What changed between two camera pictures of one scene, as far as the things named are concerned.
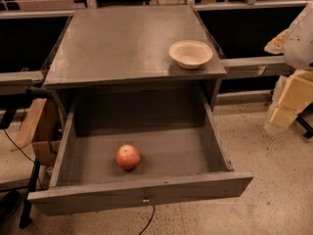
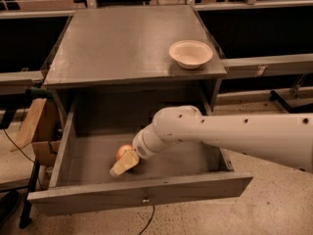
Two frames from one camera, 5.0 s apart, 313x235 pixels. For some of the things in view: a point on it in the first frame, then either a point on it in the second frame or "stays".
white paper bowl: x=190 y=54 stays
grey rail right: x=263 y=66 stays
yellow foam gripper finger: x=290 y=94 → x=146 y=145
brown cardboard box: x=42 y=127 stays
